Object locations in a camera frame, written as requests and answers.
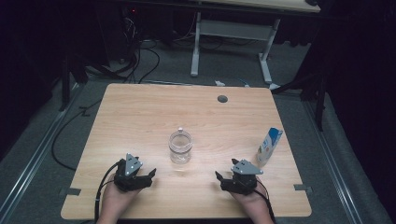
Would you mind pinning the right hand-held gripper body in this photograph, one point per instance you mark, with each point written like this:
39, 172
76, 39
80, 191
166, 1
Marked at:
246, 169

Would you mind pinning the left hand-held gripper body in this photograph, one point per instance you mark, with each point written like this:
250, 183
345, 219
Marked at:
132, 166

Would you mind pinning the white and blue squeeze tube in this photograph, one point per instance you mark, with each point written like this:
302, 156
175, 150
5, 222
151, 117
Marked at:
268, 146

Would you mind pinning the clear glass jar with lid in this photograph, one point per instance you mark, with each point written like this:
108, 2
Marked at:
180, 149

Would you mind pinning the person's right hand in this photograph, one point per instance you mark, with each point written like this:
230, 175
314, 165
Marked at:
253, 202

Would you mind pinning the person's left hand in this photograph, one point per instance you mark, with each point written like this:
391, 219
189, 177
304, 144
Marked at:
115, 202

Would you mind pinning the grey tape strip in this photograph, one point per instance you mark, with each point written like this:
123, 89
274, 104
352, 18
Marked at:
72, 191
302, 187

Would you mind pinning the white plug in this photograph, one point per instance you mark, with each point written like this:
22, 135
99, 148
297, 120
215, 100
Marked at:
219, 83

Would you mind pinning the black metal stand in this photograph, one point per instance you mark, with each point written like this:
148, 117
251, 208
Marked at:
320, 105
65, 87

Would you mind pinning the white metal desk frame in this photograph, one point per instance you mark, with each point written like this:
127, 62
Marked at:
233, 29

